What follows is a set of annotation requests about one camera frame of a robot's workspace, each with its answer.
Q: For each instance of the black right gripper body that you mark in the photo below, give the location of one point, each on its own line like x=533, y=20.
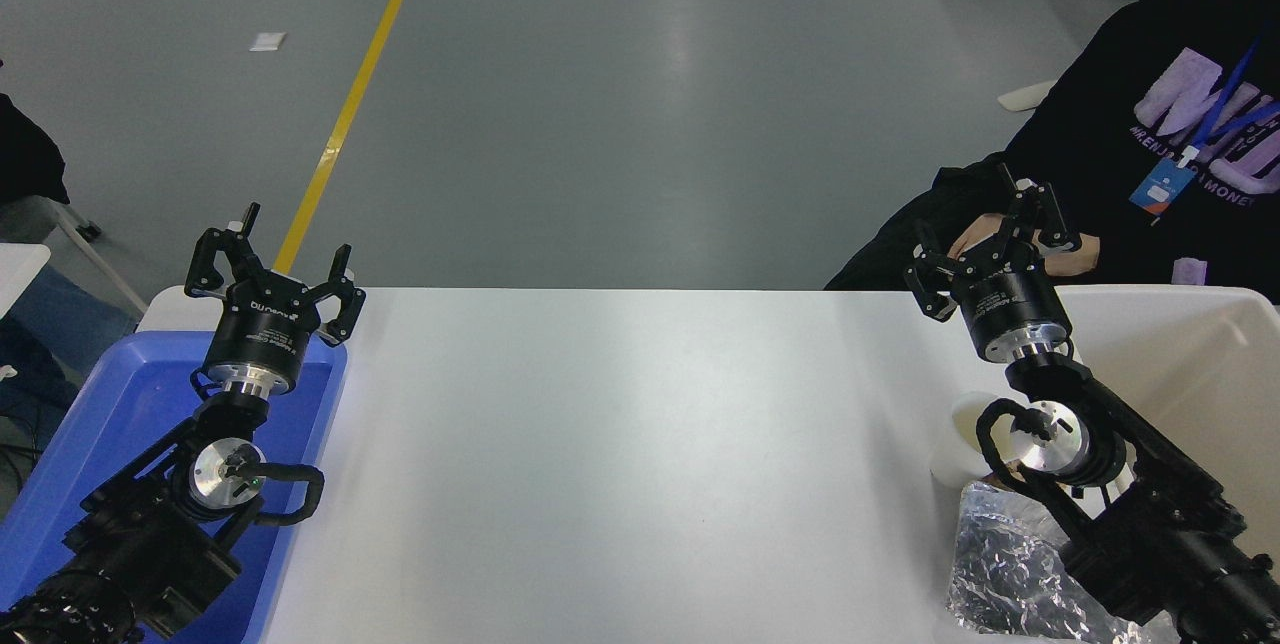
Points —
x=1012, y=304

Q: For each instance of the seated person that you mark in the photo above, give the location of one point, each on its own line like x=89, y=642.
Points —
x=1100, y=124

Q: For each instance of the white flat floor object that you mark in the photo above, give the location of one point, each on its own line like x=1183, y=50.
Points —
x=1022, y=96

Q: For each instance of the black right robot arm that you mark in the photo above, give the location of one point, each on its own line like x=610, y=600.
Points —
x=1170, y=534

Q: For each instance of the white paper scrap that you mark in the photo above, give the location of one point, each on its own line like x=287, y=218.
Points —
x=268, y=41

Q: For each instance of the person at table edge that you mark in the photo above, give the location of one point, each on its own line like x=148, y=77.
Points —
x=25, y=154

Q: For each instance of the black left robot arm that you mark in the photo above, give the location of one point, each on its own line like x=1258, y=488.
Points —
x=150, y=544

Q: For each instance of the white metal frame leg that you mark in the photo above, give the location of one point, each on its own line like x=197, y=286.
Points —
x=100, y=259

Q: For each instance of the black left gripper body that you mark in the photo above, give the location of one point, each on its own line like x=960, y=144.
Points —
x=262, y=332

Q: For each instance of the small white side table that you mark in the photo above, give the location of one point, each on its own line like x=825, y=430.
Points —
x=20, y=274

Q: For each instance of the white paper cup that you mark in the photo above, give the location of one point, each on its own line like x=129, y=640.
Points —
x=955, y=444

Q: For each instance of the large pale plastic bin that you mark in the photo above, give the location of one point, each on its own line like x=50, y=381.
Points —
x=1200, y=374

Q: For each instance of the person's hand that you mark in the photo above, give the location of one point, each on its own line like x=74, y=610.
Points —
x=975, y=236
x=1078, y=262

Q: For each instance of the blue plastic tray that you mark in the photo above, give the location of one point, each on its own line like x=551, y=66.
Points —
x=100, y=424

